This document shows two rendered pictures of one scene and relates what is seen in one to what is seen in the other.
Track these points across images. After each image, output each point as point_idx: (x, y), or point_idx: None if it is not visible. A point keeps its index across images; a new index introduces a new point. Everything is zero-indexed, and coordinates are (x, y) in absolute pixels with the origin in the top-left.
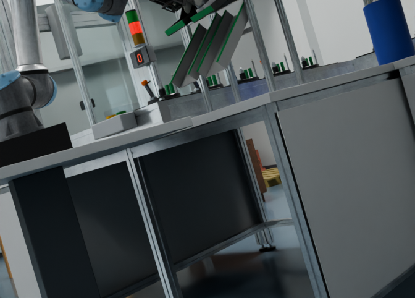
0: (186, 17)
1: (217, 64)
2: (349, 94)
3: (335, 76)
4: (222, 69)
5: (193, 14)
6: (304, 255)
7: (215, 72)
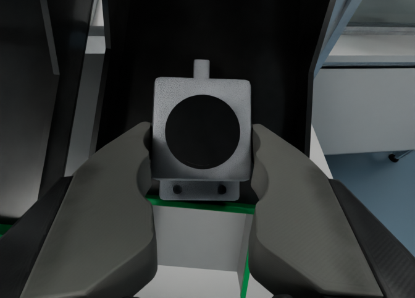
0: (42, 191)
1: (180, 238)
2: None
3: (328, 166)
4: (224, 270)
5: (60, 135)
6: None
7: (190, 265)
